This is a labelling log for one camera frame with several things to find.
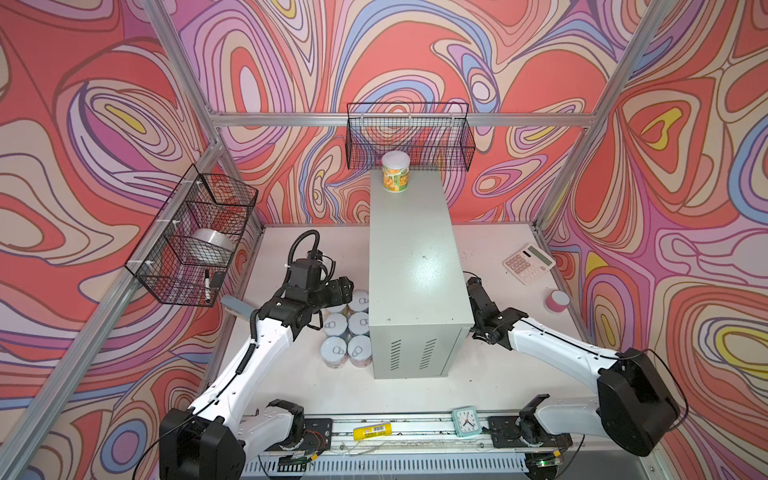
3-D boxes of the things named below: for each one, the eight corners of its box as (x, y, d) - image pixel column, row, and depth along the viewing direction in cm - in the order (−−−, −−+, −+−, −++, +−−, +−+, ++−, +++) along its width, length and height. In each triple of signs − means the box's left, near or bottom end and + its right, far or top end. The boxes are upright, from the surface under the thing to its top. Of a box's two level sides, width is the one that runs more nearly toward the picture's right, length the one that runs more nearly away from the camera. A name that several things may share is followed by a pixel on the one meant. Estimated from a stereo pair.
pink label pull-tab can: (321, 368, 85) (318, 361, 81) (325, 342, 90) (322, 335, 86) (346, 368, 85) (344, 361, 81) (348, 342, 90) (346, 335, 86)
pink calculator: (526, 287, 103) (529, 282, 100) (500, 264, 109) (503, 259, 107) (554, 268, 108) (558, 262, 106) (528, 247, 115) (532, 241, 112)
